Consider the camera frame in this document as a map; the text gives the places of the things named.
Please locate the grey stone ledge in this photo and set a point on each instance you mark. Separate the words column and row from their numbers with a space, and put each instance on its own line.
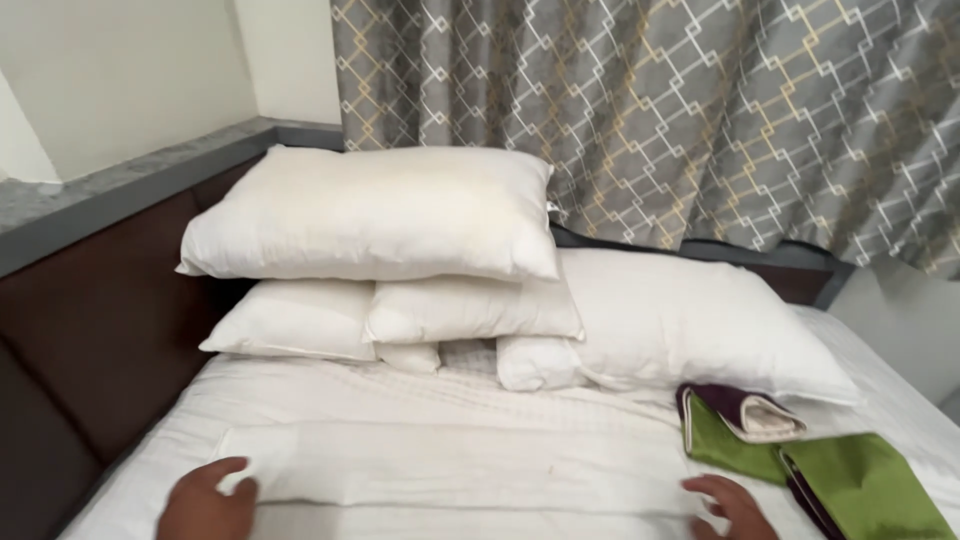
column 112, row 187

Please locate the green purple cushion cover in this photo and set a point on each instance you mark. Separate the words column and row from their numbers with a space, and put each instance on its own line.
column 720, row 442
column 862, row 487

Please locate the person's right hand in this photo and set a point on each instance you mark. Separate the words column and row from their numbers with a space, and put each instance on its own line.
column 739, row 517

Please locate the white bed with fitted sheet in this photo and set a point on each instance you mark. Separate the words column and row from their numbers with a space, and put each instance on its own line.
column 390, row 394

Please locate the large white pillow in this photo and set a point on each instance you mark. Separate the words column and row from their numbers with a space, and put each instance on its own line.
column 675, row 330
column 375, row 214

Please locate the dark brown padded headboard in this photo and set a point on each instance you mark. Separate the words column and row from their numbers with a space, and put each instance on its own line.
column 90, row 337

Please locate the grey patterned curtain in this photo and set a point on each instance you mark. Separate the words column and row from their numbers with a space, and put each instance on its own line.
column 675, row 112

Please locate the person's right fingers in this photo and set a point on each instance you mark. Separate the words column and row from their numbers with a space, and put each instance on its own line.
column 709, row 486

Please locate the person's left hand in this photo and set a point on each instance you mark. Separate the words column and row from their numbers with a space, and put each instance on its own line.
column 199, row 510

